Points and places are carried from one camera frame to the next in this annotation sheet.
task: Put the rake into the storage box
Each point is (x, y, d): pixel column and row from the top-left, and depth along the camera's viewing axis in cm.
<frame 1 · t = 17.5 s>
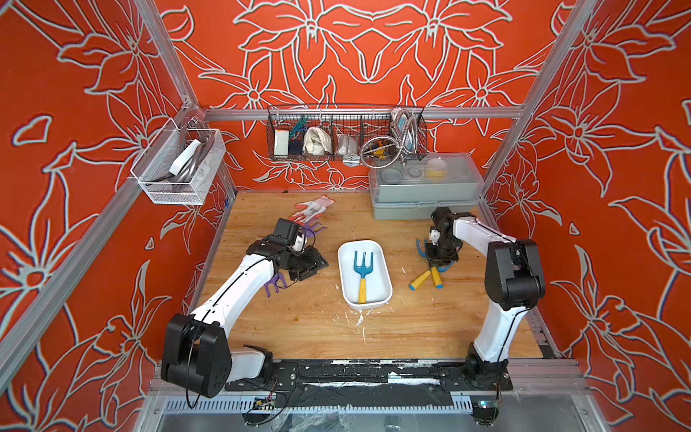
left hand: (324, 264, 81), fingers open
right hand: (428, 262, 94), fingers closed
white plastic storage box: (379, 288, 92), on the table
blue rake yellow handle: (363, 270, 96), on the table
blue claw rake yellow handle: (436, 278, 91), point 3 cm above the table
white pink garden glove: (312, 209, 116), on the table
grey plastic toolbox: (424, 183, 105), point 15 cm above the table

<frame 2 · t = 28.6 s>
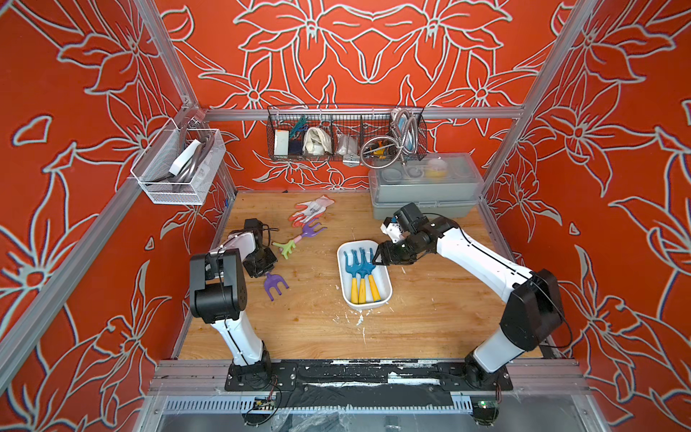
left hand: (268, 267, 96), fingers closed
right hand: (376, 260, 81), fingers open
blue rake yellow handle: (372, 282, 91), point 2 cm above the table
blue claw rake yellow handle: (354, 268, 96), on the table
the other named things where they were.

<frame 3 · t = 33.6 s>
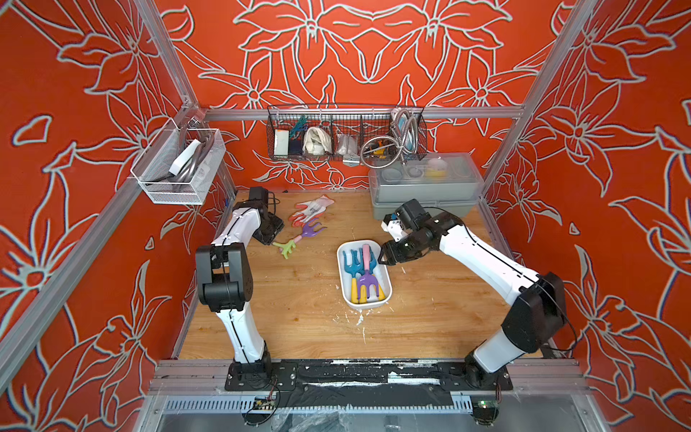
left hand: (277, 229, 97), fingers open
right hand: (381, 258, 80), fingers open
purple rake pink handle: (367, 279, 92), point 3 cm above the table
the other named things where they were.

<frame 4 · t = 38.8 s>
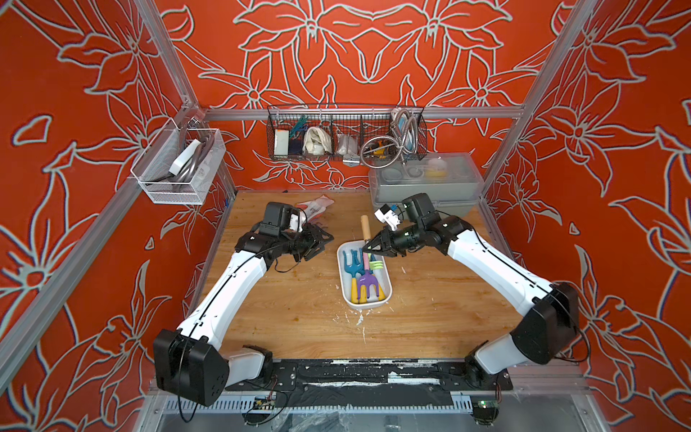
left hand: (330, 239, 75), fingers open
right hand: (361, 250, 71), fingers closed
green rake head: (375, 264, 70), point 26 cm above the table
the other named things where they were.

